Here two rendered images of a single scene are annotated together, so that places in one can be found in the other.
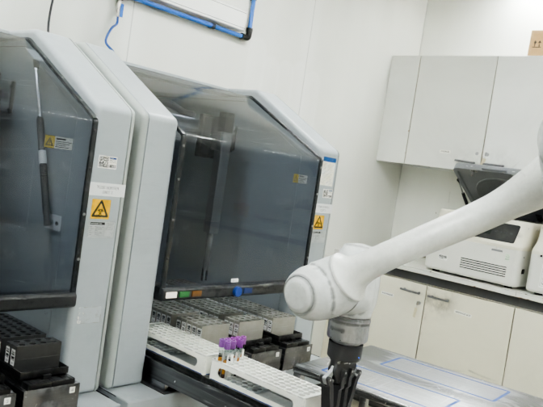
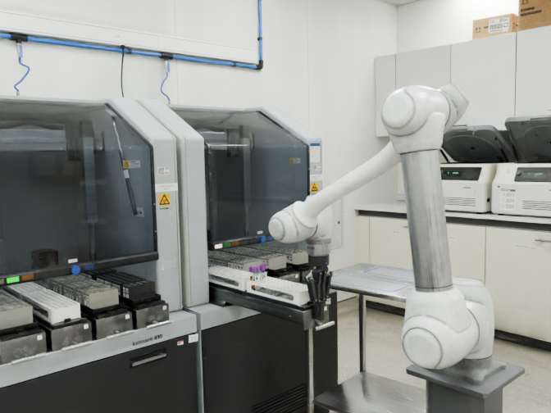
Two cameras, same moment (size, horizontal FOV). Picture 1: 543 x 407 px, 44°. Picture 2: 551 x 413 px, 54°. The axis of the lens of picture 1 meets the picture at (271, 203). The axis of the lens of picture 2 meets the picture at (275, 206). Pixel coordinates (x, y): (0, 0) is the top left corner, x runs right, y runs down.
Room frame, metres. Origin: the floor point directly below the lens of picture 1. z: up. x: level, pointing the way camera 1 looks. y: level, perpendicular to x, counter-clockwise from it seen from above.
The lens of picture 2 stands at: (-0.45, -0.25, 1.36)
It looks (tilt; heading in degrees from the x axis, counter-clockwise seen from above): 5 degrees down; 6
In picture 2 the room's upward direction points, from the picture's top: 1 degrees counter-clockwise
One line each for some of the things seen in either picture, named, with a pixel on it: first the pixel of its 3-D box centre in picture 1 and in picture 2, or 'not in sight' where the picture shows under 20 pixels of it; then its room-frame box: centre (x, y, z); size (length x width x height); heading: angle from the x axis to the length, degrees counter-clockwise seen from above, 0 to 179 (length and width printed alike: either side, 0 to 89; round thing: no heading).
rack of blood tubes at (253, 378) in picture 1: (267, 387); (280, 291); (1.56, -0.05, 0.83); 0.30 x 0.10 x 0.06; 49
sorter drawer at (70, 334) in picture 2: not in sight; (37, 314); (1.42, 0.85, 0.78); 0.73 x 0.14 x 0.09; 49
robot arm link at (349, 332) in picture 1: (347, 328); (318, 247); (1.43, -0.20, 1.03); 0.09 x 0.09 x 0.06
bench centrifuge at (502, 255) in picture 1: (499, 224); (470, 168); (3.90, -1.33, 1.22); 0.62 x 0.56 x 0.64; 137
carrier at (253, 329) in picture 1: (248, 329); (275, 263); (2.03, 0.01, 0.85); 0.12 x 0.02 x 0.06; 138
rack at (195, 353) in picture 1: (180, 349); (229, 279); (1.77, 0.18, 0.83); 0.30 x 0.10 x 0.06; 49
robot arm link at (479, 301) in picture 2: not in sight; (464, 315); (1.17, -0.64, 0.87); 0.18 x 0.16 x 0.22; 146
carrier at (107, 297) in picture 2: not in sight; (102, 299); (1.38, 0.58, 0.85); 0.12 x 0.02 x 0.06; 140
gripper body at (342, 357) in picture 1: (343, 361); (318, 267); (1.43, -0.20, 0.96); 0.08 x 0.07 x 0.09; 139
